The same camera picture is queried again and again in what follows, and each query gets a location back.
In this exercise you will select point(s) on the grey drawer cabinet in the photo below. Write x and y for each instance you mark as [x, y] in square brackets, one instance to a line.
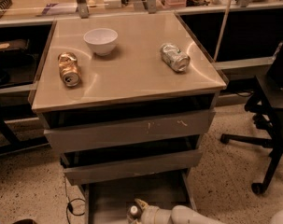
[132, 82]

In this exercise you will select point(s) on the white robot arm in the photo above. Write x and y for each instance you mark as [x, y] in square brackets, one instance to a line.
[181, 214]

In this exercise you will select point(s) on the black table leg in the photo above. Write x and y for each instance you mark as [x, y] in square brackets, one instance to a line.
[13, 112]

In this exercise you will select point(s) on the purple white paper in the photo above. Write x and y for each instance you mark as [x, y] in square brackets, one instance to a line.
[53, 9]

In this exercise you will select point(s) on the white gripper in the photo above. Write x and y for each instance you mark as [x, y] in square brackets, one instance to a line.
[150, 216]

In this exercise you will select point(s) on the bottom grey drawer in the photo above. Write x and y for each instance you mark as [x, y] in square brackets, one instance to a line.
[108, 202]

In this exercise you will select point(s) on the white rod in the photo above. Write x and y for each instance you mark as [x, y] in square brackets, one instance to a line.
[222, 28]

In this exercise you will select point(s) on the white ceramic bowl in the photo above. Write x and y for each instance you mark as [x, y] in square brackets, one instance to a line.
[101, 41]

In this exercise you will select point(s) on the crushed green silver can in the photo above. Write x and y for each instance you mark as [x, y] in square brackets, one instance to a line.
[176, 59]

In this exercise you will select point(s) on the top grey drawer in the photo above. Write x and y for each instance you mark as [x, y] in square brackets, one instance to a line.
[129, 131]

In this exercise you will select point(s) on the clear plastic bottle white cap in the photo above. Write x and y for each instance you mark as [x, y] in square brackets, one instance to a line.
[133, 213]

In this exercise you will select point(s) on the grey drawer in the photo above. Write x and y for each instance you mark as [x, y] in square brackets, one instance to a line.
[108, 202]
[129, 131]
[134, 167]

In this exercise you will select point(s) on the crushed orange soda can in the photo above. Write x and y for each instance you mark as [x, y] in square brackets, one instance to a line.
[68, 69]

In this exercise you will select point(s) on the middle grey drawer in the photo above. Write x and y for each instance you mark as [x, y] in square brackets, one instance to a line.
[134, 167]

